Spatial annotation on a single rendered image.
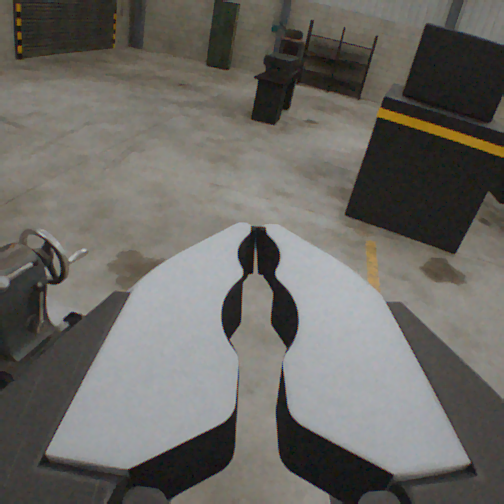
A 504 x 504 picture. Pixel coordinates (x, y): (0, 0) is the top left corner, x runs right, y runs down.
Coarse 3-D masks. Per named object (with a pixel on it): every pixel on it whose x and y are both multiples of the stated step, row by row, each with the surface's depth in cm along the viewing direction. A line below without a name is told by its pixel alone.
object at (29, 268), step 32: (0, 256) 73; (32, 256) 77; (64, 256) 82; (0, 288) 68; (32, 288) 76; (0, 320) 70; (32, 320) 79; (64, 320) 91; (0, 352) 78; (32, 352) 80; (0, 384) 72
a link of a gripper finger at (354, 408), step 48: (288, 240) 10; (288, 288) 9; (336, 288) 9; (288, 336) 9; (336, 336) 7; (384, 336) 7; (288, 384) 6; (336, 384) 6; (384, 384) 6; (288, 432) 6; (336, 432) 6; (384, 432) 6; (432, 432) 6; (336, 480) 6; (384, 480) 5
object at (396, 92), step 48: (432, 48) 331; (480, 48) 316; (384, 96) 331; (432, 96) 350; (480, 96) 334; (384, 144) 350; (432, 144) 334; (480, 144) 318; (384, 192) 370; (432, 192) 353; (480, 192) 336; (432, 240) 374
